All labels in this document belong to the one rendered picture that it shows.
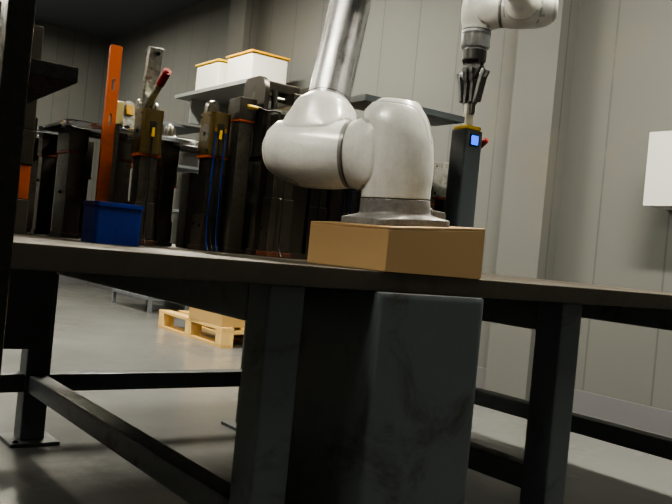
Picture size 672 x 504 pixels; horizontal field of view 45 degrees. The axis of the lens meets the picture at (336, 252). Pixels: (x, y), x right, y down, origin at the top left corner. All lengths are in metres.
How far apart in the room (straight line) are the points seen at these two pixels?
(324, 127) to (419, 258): 0.37
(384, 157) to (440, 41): 3.93
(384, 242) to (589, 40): 3.31
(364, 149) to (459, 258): 0.31
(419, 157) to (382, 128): 0.10
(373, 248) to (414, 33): 4.29
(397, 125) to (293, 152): 0.25
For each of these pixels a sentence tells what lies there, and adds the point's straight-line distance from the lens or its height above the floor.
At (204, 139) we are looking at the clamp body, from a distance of 2.22.
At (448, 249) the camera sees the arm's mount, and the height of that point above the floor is 0.76.
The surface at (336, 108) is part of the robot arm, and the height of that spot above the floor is 1.05.
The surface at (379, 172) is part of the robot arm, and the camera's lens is 1.72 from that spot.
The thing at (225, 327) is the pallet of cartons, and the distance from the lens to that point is 5.65.
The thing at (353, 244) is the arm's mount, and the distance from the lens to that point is 1.69.
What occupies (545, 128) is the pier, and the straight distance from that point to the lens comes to 4.65.
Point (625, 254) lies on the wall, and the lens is 4.41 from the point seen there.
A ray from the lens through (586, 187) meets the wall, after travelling 4.60.
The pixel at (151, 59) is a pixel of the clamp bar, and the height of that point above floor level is 1.18.
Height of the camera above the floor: 0.73
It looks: level
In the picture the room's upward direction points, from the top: 5 degrees clockwise
